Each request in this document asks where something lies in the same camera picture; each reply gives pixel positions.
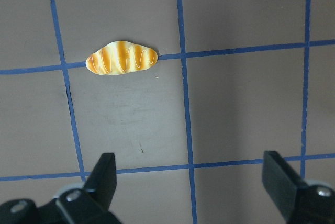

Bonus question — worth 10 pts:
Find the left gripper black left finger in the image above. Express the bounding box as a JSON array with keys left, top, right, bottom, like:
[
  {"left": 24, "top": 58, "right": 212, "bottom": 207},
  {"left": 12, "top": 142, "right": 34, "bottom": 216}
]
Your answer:
[{"left": 1, "top": 153, "right": 121, "bottom": 223}]

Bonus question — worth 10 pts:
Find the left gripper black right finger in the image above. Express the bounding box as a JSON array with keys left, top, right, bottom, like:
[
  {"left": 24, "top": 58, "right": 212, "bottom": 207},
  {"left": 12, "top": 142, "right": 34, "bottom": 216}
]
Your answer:
[{"left": 262, "top": 151, "right": 334, "bottom": 223}]

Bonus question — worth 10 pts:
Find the toy croissant bread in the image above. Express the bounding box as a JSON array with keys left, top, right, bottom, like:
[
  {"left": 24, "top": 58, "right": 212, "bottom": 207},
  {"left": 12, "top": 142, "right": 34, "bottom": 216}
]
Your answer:
[{"left": 85, "top": 41, "right": 158, "bottom": 75}]

